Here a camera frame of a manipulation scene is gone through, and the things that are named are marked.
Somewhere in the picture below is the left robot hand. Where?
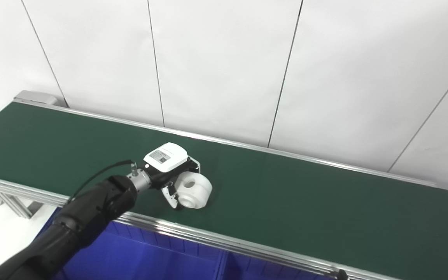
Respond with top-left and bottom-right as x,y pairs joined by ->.
143,142 -> 201,210

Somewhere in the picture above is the aluminium conveyor leg frame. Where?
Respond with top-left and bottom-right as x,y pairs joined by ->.
0,190 -> 35,219

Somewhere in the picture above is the aluminium conveyor side rail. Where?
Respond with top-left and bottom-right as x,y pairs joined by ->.
12,99 -> 448,192
0,173 -> 401,280

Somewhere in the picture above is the grey conveyor end housing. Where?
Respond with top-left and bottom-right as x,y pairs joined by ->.
13,90 -> 60,107

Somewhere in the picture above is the green conveyor belt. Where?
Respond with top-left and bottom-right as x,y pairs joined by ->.
0,102 -> 448,280

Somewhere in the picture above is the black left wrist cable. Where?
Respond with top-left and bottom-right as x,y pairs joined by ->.
66,160 -> 136,205

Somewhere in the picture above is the blue plastic bin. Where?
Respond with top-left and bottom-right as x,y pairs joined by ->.
33,218 -> 226,280
218,251 -> 345,280

